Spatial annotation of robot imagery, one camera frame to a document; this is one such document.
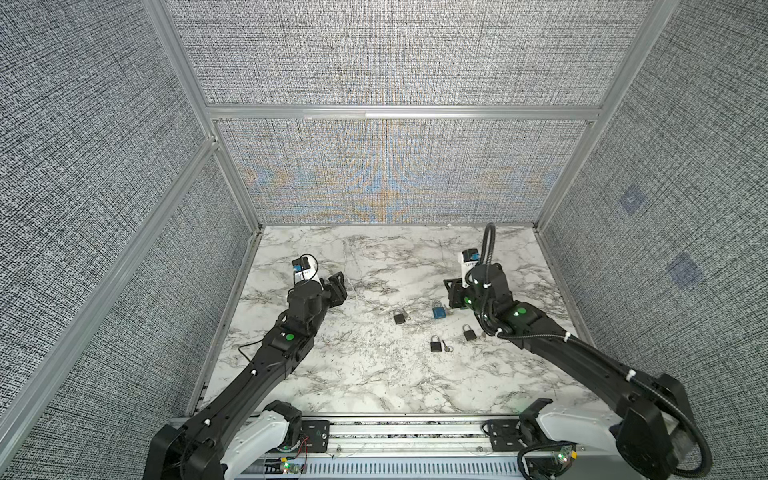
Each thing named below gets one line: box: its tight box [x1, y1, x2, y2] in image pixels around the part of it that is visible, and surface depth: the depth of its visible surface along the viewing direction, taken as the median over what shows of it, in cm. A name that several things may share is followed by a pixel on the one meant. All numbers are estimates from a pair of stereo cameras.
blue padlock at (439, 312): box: [432, 301, 447, 319], surface depth 97 cm
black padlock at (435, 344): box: [430, 335, 442, 352], surface depth 90 cm
